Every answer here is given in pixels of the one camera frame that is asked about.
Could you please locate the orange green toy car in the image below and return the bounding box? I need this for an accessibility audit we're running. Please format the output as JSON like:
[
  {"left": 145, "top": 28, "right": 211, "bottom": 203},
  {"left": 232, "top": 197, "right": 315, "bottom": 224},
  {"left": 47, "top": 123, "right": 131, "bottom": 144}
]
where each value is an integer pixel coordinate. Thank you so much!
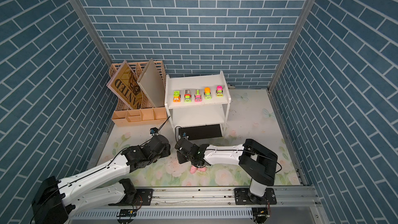
[{"left": 204, "top": 87, "right": 211, "bottom": 100}]

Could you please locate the floral table mat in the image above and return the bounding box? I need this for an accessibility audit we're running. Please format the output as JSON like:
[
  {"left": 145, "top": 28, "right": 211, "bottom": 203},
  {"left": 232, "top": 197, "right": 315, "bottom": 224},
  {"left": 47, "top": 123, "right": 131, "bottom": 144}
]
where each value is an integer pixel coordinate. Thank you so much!
[{"left": 98, "top": 89, "right": 300, "bottom": 187}]

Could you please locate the white three-tier shelf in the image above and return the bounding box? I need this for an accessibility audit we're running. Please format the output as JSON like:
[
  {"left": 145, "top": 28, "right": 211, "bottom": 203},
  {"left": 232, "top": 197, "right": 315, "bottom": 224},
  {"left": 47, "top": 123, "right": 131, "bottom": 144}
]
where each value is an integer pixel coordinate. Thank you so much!
[{"left": 164, "top": 71, "right": 231, "bottom": 140}]

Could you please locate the pink green toy truck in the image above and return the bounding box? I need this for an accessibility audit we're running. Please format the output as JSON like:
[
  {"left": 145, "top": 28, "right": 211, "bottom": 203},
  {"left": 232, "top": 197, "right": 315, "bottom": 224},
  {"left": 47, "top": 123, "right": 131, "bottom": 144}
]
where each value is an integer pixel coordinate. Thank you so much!
[{"left": 173, "top": 90, "right": 181, "bottom": 102}]

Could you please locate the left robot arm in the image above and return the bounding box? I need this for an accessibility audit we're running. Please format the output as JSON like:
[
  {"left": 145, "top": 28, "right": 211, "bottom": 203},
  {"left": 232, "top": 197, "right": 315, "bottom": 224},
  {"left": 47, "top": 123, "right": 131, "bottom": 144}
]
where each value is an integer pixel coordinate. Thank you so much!
[{"left": 31, "top": 135, "right": 171, "bottom": 224}]

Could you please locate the pink green toy car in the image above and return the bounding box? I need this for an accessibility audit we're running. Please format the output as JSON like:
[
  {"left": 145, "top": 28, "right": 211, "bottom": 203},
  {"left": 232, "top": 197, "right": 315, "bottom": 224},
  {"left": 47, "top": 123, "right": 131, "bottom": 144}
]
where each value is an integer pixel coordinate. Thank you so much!
[{"left": 216, "top": 86, "right": 223, "bottom": 97}]

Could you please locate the peach desk file organizer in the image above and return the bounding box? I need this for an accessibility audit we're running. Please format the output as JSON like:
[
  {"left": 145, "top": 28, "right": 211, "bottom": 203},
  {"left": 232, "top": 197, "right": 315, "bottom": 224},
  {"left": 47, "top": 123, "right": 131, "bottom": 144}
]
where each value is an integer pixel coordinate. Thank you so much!
[{"left": 107, "top": 59, "right": 168, "bottom": 127}]

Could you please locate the wanted poster book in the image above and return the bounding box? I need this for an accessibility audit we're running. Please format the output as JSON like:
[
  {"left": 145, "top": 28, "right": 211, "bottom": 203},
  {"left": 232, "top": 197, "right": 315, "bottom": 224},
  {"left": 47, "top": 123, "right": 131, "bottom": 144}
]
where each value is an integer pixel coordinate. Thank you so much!
[{"left": 107, "top": 61, "right": 143, "bottom": 110}]

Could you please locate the green striped toy car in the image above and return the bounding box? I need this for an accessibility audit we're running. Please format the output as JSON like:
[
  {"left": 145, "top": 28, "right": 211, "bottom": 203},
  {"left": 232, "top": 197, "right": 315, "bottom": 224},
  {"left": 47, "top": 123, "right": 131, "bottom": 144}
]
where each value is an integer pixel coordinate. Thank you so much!
[{"left": 194, "top": 89, "right": 202, "bottom": 102}]

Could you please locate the beige board book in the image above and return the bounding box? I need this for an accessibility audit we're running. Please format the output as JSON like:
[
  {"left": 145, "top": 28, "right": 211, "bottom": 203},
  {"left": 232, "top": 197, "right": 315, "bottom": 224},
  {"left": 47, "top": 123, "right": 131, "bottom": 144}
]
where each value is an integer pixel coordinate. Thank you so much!
[{"left": 136, "top": 59, "right": 165, "bottom": 108}]

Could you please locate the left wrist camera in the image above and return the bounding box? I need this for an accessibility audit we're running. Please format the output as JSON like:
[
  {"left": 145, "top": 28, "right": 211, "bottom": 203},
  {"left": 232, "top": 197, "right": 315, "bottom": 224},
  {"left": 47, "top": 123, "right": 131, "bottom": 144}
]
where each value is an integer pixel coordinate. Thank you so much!
[{"left": 150, "top": 127, "right": 159, "bottom": 136}]

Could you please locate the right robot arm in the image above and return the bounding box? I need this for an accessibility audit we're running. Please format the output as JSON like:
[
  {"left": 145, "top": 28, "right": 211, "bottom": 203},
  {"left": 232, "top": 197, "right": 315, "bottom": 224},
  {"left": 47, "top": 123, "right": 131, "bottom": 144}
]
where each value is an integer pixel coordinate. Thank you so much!
[{"left": 175, "top": 138, "right": 282, "bottom": 205}]

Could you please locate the pink pig toy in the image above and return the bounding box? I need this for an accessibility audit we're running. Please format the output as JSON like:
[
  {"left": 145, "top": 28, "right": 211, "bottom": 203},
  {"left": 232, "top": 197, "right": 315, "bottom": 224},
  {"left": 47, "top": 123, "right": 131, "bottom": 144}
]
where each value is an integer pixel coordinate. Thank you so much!
[
  {"left": 198, "top": 167, "right": 207, "bottom": 172},
  {"left": 190, "top": 166, "right": 198, "bottom": 174}
]

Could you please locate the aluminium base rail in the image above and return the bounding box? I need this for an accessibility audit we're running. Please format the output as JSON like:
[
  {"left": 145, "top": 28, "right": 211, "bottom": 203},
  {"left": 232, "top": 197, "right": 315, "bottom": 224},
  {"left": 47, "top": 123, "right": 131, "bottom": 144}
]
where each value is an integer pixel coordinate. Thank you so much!
[{"left": 135, "top": 186, "right": 321, "bottom": 208}]

